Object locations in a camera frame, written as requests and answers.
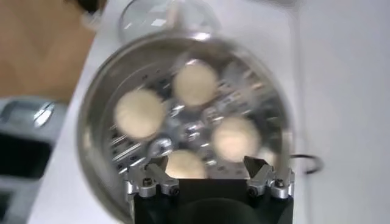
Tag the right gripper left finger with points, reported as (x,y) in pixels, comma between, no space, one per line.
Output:
(164,182)

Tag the grey robot torso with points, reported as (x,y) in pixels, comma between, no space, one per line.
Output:
(27,155)

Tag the steel steamer basket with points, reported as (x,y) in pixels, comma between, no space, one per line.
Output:
(100,121)

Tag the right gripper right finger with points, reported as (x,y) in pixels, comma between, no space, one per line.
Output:
(262,179)

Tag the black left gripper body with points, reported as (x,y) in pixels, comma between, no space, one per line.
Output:
(91,4)

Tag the white steamed baozi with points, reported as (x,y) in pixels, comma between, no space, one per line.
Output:
(236,138)
(184,165)
(140,114)
(195,82)

